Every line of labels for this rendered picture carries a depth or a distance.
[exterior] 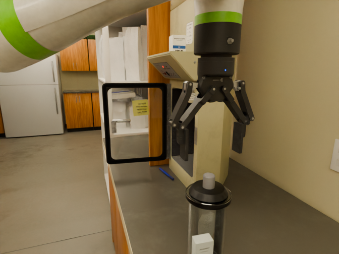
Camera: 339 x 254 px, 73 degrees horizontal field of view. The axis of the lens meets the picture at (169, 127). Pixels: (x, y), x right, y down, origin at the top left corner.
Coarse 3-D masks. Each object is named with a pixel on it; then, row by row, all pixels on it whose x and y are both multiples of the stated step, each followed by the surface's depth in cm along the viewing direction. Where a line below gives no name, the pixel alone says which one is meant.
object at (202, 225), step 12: (228, 192) 54; (192, 204) 51; (204, 204) 49; (216, 204) 49; (192, 216) 53; (204, 216) 51; (216, 216) 51; (192, 228) 53; (204, 228) 51; (216, 228) 51; (192, 240) 54; (204, 240) 52; (216, 240) 52; (192, 252) 55; (204, 252) 53; (216, 252) 53
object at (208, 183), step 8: (208, 176) 52; (192, 184) 55; (200, 184) 54; (208, 184) 52; (216, 184) 55; (192, 192) 52; (200, 192) 51; (208, 192) 51; (216, 192) 51; (224, 192) 52; (200, 200) 50; (208, 200) 50; (216, 200) 50
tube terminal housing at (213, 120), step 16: (192, 0) 83; (176, 16) 98; (192, 16) 84; (176, 32) 99; (192, 48) 86; (176, 80) 103; (208, 112) 86; (224, 112) 90; (208, 128) 88; (224, 128) 94; (208, 144) 89; (224, 144) 97; (208, 160) 91; (224, 160) 102; (224, 176) 106
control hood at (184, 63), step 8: (152, 56) 96; (160, 56) 86; (168, 56) 79; (176, 56) 77; (184, 56) 78; (192, 56) 79; (152, 64) 105; (168, 64) 87; (176, 64) 80; (184, 64) 79; (192, 64) 80; (160, 72) 106; (176, 72) 88; (184, 72) 81; (192, 72) 80; (192, 80) 81
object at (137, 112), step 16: (112, 96) 106; (128, 96) 108; (144, 96) 109; (160, 96) 111; (112, 112) 108; (128, 112) 109; (144, 112) 111; (160, 112) 113; (128, 128) 111; (144, 128) 113; (160, 128) 115; (112, 144) 111; (128, 144) 113; (144, 144) 115; (160, 144) 117
